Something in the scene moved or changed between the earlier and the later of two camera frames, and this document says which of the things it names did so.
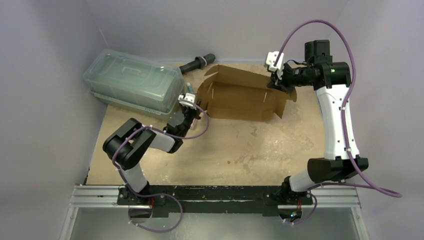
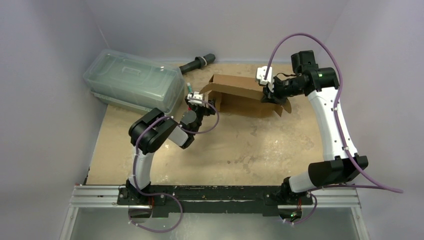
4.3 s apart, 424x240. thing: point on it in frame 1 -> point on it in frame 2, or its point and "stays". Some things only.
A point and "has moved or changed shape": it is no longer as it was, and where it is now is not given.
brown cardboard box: (227, 94) has moved or changed shape
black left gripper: (196, 113) -> (210, 110)
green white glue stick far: (190, 90) stays
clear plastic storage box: (130, 82) stays
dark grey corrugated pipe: (197, 63) stays
